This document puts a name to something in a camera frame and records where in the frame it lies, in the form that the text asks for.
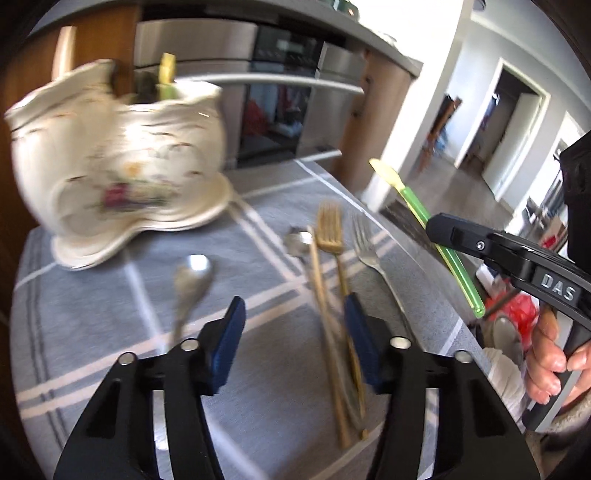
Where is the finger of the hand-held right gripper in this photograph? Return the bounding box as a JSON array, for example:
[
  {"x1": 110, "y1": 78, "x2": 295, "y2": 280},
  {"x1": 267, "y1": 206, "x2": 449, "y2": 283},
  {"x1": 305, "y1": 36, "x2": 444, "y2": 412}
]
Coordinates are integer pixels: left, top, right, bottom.
[{"x1": 425, "y1": 212, "x2": 499, "y2": 271}]

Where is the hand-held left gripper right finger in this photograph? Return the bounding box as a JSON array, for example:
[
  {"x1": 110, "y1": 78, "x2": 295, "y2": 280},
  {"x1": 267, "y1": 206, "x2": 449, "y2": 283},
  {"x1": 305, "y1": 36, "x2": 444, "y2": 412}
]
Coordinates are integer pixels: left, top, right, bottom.
[{"x1": 343, "y1": 292, "x2": 541, "y2": 480}]

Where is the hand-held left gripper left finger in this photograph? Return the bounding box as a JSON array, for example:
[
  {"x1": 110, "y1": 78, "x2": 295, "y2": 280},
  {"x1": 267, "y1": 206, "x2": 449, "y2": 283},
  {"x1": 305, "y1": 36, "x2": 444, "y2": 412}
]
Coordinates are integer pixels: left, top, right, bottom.
[{"x1": 53, "y1": 296, "x2": 247, "y2": 480}]

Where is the yellow green plastic knife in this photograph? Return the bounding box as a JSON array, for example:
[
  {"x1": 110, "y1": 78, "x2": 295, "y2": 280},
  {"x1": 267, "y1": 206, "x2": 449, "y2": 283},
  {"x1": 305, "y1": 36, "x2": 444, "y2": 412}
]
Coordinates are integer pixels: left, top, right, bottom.
[{"x1": 368, "y1": 158, "x2": 486, "y2": 319}]

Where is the silver fork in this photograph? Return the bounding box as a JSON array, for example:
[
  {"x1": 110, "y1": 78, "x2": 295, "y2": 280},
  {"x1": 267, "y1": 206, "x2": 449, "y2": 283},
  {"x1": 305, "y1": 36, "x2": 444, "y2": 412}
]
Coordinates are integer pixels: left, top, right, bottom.
[{"x1": 351, "y1": 215, "x2": 416, "y2": 342}]

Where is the gold fork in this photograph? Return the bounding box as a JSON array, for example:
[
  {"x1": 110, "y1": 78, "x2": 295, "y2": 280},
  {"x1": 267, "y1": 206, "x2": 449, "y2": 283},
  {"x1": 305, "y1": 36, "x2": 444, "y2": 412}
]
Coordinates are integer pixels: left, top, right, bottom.
[{"x1": 315, "y1": 202, "x2": 370, "y2": 441}]

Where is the silver flower-shaped spoon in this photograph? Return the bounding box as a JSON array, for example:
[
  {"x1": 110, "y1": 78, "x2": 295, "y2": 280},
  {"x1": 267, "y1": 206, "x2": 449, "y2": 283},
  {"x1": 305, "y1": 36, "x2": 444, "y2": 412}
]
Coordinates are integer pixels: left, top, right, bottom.
[{"x1": 283, "y1": 226, "x2": 315, "y2": 259}]

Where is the floral ceramic utensil holder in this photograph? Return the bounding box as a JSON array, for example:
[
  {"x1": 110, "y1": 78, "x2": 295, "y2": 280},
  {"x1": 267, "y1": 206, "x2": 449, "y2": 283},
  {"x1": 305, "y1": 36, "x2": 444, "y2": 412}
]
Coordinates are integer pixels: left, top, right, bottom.
[{"x1": 4, "y1": 59, "x2": 227, "y2": 241}]

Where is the black spoon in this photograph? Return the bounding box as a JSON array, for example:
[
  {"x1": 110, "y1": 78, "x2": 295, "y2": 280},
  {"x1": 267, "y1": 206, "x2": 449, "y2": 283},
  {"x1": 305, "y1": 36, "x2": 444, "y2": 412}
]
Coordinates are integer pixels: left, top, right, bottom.
[{"x1": 135, "y1": 70, "x2": 160, "y2": 104}]

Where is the yellow green plastic utensil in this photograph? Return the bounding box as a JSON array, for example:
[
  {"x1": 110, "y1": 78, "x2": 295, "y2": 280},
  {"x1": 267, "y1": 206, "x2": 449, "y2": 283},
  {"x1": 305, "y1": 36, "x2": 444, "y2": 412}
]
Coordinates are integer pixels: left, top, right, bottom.
[{"x1": 154, "y1": 52, "x2": 178, "y2": 100}]

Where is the person's right hand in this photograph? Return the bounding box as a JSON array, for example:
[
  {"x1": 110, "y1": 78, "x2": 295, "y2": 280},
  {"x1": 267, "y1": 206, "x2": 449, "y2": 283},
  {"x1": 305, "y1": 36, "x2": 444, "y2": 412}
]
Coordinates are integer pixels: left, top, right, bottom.
[{"x1": 523, "y1": 307, "x2": 591, "y2": 411}]

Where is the red plastic bag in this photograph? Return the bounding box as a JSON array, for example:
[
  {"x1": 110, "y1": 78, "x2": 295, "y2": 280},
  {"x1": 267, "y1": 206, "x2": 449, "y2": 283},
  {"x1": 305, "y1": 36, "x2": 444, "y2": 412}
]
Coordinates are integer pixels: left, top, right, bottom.
[{"x1": 485, "y1": 293, "x2": 539, "y2": 334}]

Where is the grey checked table cloth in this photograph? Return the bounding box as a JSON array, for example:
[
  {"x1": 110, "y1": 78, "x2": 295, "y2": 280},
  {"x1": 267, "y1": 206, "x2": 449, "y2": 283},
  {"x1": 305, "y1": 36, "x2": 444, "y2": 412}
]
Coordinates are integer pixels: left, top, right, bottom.
[{"x1": 9, "y1": 159, "x2": 490, "y2": 480}]

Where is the wooden chair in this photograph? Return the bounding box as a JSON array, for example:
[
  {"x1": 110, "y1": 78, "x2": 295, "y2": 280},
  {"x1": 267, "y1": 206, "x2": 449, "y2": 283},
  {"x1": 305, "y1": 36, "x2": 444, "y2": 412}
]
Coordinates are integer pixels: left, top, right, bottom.
[{"x1": 420, "y1": 95, "x2": 462, "y2": 174}]

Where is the cream ceramic holder saucer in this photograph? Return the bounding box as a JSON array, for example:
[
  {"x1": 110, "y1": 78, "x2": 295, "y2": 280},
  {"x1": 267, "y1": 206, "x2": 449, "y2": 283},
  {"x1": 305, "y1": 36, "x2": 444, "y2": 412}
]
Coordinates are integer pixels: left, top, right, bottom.
[{"x1": 51, "y1": 173, "x2": 234, "y2": 271}]

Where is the wooden cabinet door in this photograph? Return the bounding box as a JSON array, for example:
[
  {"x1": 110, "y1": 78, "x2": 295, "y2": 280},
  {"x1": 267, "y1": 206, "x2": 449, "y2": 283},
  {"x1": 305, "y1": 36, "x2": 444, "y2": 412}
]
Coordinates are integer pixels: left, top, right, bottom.
[
  {"x1": 0, "y1": 9, "x2": 141, "y2": 100},
  {"x1": 339, "y1": 55, "x2": 414, "y2": 195}
]

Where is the grey speckled kitchen counter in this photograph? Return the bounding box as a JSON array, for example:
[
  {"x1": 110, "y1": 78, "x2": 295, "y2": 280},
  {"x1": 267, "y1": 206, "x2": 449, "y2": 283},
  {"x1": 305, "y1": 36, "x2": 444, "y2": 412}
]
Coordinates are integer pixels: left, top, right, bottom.
[{"x1": 139, "y1": 0, "x2": 423, "y2": 77}]

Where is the stainless steel built-in oven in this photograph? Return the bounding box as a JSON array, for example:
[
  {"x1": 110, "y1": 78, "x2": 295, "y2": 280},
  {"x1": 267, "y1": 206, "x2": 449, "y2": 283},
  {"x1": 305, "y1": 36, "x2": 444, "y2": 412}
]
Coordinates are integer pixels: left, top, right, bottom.
[{"x1": 134, "y1": 21, "x2": 370, "y2": 169}]

